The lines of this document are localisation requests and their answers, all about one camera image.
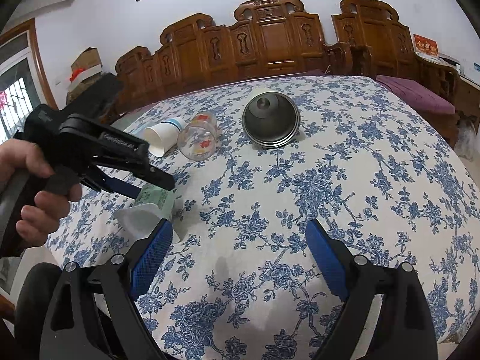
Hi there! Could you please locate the green yogurt cup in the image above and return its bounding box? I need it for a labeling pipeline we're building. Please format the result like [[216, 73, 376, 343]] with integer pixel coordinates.
[[114, 184, 175, 240]]

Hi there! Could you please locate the white paper cup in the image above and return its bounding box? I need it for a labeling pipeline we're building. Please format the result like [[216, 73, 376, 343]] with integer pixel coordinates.
[[143, 117, 186, 158]]

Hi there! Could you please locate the white steel thermos cup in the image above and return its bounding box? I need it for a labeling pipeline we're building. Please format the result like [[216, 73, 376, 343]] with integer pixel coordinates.
[[241, 88, 301, 149]]

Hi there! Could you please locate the person's left hand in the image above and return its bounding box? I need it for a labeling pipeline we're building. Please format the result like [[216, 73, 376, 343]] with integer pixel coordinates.
[[1, 139, 82, 257]]

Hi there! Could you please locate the clear printed glass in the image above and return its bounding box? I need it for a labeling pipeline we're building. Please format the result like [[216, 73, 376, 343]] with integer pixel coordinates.
[[177, 111, 220, 162]]

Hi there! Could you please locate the cardboard boxes stack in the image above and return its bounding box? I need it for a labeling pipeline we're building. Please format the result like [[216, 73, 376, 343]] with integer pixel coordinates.
[[66, 47, 103, 105]]

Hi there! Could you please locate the window with metal grille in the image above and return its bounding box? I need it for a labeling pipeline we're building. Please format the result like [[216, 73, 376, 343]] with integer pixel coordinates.
[[0, 19, 58, 141]]

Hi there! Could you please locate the blue floral tablecloth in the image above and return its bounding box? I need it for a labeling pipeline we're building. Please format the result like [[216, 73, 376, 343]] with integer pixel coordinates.
[[46, 75, 480, 360]]

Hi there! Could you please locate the carved wooden sofa bench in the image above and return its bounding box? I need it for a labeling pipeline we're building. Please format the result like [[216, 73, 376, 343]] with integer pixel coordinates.
[[115, 0, 353, 114]]

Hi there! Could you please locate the purple armchair cushion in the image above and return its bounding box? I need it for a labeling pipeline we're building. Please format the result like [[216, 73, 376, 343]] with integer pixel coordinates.
[[376, 75, 456, 116]]

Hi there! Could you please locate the carved wooden armchair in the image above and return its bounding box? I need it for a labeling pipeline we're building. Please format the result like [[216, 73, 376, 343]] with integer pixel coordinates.
[[332, 0, 479, 146]]

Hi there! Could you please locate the red sign card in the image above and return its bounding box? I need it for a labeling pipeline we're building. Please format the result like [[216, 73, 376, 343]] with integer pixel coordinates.
[[413, 34, 439, 58]]

